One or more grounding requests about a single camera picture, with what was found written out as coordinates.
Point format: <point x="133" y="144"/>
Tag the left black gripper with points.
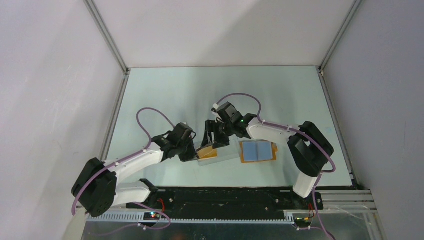
<point x="189" y="157"/>

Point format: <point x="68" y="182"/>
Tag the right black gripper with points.
<point x="210" y="126"/>

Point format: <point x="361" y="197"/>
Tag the clear plastic card box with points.
<point x="225" y="154"/>

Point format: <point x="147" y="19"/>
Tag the gold credit card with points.
<point x="207" y="153"/>

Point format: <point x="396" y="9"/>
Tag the orange card holder wallet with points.
<point x="257" y="151"/>

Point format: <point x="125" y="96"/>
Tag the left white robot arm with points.
<point x="101" y="184"/>

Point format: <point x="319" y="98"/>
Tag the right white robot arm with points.
<point x="309" y="148"/>

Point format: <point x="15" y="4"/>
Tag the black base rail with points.
<point x="230" y="203"/>

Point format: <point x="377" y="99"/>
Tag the grey slotted cable duct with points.
<point x="142" y="217"/>

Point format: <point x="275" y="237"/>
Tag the right aluminium frame post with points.
<point x="330" y="86"/>

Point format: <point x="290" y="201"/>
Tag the aluminium frame post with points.
<point x="114" y="50"/>
<point x="330" y="86"/>

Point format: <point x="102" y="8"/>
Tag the left aluminium frame post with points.
<point x="114" y="50"/>

